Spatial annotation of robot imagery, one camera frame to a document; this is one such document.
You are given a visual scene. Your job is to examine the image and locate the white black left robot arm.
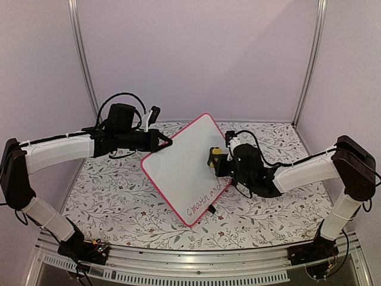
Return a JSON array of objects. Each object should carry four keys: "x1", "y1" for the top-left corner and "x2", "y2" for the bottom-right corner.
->
[{"x1": 1, "y1": 103, "x2": 173, "y2": 260}]

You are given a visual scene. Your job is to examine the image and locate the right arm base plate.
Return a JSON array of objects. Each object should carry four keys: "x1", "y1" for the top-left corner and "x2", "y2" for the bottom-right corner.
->
[{"x1": 287, "y1": 239, "x2": 339, "y2": 266}]

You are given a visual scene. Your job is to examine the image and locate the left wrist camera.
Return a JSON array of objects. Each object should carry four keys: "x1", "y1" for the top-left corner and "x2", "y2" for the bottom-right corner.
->
[{"x1": 141, "y1": 106, "x2": 161, "y2": 132}]

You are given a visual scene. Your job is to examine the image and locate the left aluminium frame post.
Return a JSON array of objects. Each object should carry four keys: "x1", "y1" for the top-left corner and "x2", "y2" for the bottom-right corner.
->
[{"x1": 67, "y1": 0, "x2": 99, "y2": 119}]

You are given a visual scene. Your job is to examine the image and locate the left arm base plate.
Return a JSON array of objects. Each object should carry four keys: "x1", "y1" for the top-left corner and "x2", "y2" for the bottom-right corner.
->
[{"x1": 58, "y1": 241, "x2": 110, "y2": 265}]

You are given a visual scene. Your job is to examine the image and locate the right aluminium frame post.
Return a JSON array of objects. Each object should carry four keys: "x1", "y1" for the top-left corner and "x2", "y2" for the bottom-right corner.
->
[{"x1": 292, "y1": 0, "x2": 327, "y2": 129}]

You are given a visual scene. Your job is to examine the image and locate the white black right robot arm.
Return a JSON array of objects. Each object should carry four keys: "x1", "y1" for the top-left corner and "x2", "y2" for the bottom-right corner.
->
[{"x1": 207, "y1": 130, "x2": 380, "y2": 260}]

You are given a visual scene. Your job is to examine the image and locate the pink framed whiteboard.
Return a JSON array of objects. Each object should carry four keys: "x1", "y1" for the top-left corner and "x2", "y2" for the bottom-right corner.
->
[{"x1": 140, "y1": 113, "x2": 231, "y2": 227}]

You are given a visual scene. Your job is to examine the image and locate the yellow whiteboard eraser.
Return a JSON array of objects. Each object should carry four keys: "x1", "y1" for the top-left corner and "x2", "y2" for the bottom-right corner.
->
[{"x1": 207, "y1": 147, "x2": 223, "y2": 168}]

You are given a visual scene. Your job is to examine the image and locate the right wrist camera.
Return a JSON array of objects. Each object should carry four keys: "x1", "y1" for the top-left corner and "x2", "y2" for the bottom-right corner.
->
[{"x1": 225, "y1": 130, "x2": 241, "y2": 161}]

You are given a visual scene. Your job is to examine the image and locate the black left stand foot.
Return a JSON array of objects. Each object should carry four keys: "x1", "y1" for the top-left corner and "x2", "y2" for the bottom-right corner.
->
[{"x1": 208, "y1": 204, "x2": 216, "y2": 214}]

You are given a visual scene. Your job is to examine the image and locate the aluminium frame post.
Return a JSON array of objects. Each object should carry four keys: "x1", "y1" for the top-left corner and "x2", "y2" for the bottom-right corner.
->
[
  {"x1": 292, "y1": 0, "x2": 327, "y2": 129},
  {"x1": 67, "y1": 0, "x2": 99, "y2": 119}
]

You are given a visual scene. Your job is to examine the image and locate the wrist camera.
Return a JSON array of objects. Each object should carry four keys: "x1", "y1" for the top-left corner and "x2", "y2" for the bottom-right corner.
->
[
  {"x1": 225, "y1": 130, "x2": 241, "y2": 161},
  {"x1": 141, "y1": 106, "x2": 161, "y2": 132}
]

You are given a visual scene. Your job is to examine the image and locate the aluminium front rail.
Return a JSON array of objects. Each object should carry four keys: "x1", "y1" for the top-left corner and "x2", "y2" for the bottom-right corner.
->
[{"x1": 26, "y1": 232, "x2": 374, "y2": 285}]

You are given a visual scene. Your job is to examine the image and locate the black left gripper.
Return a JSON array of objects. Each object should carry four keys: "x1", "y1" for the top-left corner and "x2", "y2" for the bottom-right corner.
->
[{"x1": 117, "y1": 129, "x2": 172, "y2": 153}]

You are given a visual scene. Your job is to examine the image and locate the floral patterned table mat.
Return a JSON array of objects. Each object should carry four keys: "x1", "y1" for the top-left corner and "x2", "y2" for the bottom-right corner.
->
[{"x1": 58, "y1": 121, "x2": 337, "y2": 250}]

